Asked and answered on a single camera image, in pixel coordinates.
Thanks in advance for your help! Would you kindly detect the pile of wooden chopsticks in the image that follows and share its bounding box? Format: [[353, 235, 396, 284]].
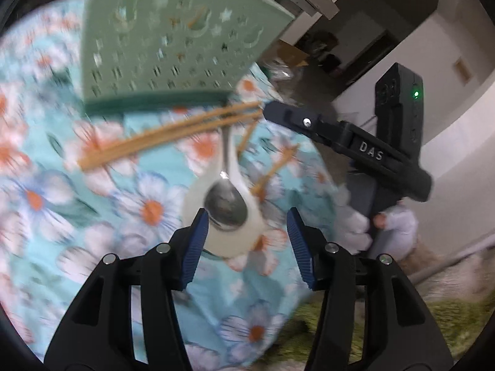
[[77, 100, 301, 202]]

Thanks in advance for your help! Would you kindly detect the green shaggy rug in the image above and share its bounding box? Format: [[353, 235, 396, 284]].
[[271, 255, 495, 368]]

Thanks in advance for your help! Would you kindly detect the person's right hand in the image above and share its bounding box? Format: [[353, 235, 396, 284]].
[[373, 203, 420, 256]]

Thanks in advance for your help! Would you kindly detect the grey pipe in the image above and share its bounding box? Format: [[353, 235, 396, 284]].
[[410, 236, 495, 283]]

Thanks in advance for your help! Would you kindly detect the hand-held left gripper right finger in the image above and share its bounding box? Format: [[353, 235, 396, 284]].
[[287, 207, 454, 371]]

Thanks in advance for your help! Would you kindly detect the brown cardboard box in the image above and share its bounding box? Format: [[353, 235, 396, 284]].
[[276, 41, 312, 68]]

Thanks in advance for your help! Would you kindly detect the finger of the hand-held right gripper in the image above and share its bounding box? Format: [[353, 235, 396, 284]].
[[262, 100, 352, 151]]

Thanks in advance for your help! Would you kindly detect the green perforated utensil holder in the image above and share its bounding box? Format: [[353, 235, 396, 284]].
[[79, 0, 296, 114]]

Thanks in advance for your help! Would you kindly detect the floral blue quilt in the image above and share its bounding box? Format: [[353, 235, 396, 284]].
[[0, 0, 349, 368]]

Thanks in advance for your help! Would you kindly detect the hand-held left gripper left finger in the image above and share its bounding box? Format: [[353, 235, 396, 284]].
[[44, 208, 210, 371]]

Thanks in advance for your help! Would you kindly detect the small metal spoon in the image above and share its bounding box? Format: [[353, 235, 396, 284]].
[[203, 124, 248, 229]]

